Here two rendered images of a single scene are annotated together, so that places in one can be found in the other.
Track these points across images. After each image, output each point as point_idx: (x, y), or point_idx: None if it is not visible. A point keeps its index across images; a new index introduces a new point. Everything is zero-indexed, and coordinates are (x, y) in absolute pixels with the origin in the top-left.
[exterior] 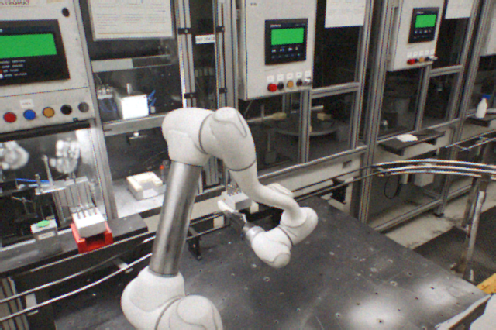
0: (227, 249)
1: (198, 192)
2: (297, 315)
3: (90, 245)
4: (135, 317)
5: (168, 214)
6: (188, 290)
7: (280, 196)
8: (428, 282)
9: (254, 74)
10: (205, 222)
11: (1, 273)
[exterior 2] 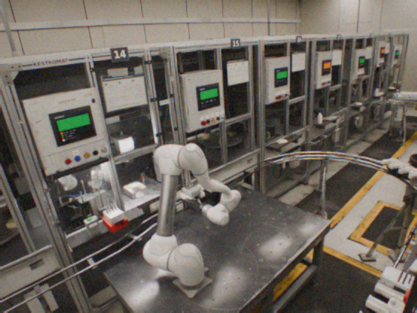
0: (189, 220)
1: None
2: (237, 248)
3: (116, 228)
4: (154, 260)
5: (164, 203)
6: None
7: (220, 185)
8: (301, 220)
9: (193, 117)
10: None
11: (73, 248)
